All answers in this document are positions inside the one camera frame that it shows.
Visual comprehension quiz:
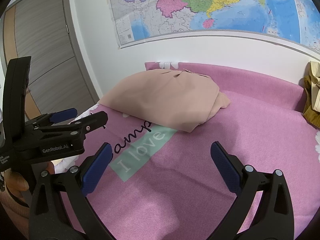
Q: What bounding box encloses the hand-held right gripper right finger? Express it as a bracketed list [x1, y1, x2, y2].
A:
[210, 141, 294, 240]

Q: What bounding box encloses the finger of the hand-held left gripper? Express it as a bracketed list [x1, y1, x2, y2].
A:
[24, 108, 78, 130]
[32, 111, 108, 147]

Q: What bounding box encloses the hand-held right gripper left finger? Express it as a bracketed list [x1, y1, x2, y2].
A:
[29, 142, 113, 240]

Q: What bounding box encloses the pink jacket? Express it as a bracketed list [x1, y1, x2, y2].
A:
[97, 68, 232, 133]

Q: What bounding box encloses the person's left hand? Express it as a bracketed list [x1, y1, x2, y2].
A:
[5, 169, 30, 192]

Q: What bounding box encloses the pink flowered bed sheet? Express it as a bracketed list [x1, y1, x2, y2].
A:
[54, 61, 320, 240]

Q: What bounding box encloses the grey wooden door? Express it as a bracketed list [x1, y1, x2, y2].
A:
[0, 0, 100, 120]

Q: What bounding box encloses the olive brown garment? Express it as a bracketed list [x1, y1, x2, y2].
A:
[302, 76, 320, 129]

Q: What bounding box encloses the cream garment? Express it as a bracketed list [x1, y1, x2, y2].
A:
[309, 60, 320, 115]

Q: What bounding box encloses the colourful wall map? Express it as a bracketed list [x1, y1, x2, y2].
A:
[106, 0, 320, 55]

